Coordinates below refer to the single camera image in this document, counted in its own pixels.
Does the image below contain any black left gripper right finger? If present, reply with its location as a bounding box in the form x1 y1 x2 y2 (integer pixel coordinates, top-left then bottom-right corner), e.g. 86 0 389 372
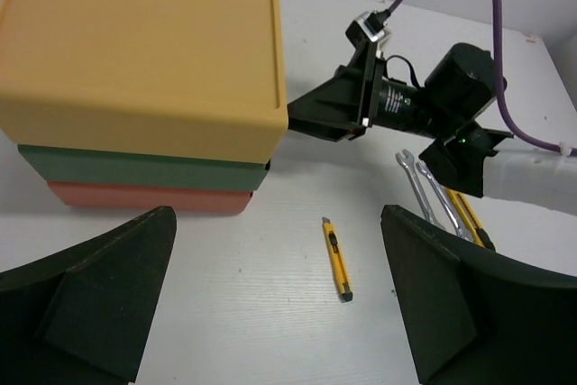
380 205 576 384

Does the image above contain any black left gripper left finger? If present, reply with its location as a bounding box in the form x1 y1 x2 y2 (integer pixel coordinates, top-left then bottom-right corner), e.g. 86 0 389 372
1 206 176 384

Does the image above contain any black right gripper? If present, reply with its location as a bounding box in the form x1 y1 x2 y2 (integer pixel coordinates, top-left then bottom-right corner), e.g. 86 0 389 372
288 41 433 142

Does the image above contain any red drawer box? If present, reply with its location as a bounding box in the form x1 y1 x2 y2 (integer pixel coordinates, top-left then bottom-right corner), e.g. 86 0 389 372
47 181 253 215

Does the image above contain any green drawer box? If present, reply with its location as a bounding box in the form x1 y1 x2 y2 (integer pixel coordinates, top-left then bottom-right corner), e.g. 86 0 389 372
17 144 270 192

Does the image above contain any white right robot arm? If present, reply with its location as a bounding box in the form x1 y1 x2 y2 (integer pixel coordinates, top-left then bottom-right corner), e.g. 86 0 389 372
288 42 576 215

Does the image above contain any silver wrench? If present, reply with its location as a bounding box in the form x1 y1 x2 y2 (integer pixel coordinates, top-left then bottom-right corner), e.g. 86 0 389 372
396 149 445 230
417 160 473 243

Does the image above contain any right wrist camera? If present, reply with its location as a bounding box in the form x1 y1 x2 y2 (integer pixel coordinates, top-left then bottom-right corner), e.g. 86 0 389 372
345 10 391 48

